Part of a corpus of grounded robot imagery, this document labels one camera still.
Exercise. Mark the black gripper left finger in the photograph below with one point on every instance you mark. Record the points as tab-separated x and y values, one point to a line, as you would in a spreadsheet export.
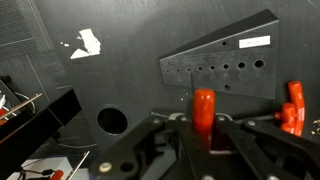
160	146

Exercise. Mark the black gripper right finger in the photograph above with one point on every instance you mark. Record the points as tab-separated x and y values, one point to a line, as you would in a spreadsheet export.
266	150

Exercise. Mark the small orange object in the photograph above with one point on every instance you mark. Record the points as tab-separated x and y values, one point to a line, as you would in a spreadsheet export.
2	115

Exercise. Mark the black wedge hex key stand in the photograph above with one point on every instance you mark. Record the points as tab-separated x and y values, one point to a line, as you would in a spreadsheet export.
253	83

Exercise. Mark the white box under table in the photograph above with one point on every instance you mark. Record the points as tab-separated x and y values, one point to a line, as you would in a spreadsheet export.
40	166

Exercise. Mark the torn white sticker patch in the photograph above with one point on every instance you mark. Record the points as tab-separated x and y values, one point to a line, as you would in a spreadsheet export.
90	41

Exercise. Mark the thin metal rod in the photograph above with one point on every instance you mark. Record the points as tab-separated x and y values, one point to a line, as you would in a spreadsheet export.
20	101

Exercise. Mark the black metal frame beam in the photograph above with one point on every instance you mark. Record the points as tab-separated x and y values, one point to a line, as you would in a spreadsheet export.
36	126

